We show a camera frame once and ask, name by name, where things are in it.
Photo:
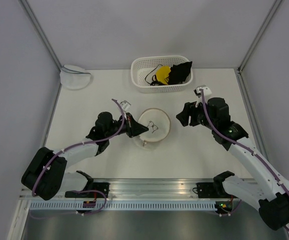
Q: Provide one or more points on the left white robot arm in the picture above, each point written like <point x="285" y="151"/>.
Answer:
<point x="45" y="174"/>

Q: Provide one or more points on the aluminium mounting rail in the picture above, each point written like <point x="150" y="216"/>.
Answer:
<point x="132" y="189"/>

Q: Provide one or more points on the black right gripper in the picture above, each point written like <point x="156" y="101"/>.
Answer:
<point x="189" y="109"/>

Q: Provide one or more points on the black bra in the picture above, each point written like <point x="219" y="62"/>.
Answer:
<point x="179" y="73"/>

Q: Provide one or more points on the white folded mesh bag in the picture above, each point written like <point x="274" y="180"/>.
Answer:
<point x="74" y="77"/>

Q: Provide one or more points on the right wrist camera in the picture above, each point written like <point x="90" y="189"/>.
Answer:
<point x="202" y="90"/>

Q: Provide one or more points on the white plastic basket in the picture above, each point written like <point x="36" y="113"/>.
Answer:
<point x="143" y="71"/>

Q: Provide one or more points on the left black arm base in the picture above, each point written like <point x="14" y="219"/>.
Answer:
<point x="89" y="188"/>

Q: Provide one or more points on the white mesh laundry bag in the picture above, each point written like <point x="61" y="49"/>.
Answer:
<point x="158" y="123"/>

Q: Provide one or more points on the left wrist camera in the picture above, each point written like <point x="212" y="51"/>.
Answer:
<point x="125" y="105"/>

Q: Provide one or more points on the white slotted cable duct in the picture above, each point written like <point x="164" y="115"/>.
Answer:
<point x="124" y="205"/>

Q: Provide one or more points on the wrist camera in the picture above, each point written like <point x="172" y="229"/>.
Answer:
<point x="125" y="105"/>
<point x="202" y="90"/>

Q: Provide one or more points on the yellow bra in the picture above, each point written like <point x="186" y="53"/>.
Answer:
<point x="162" y="75"/>

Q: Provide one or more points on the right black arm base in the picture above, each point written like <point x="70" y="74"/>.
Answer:
<point x="214" y="189"/>

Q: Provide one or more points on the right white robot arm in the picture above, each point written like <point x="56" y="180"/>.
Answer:
<point x="270" y="197"/>

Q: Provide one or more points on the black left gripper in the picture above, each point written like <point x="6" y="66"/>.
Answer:
<point x="133" y="128"/>

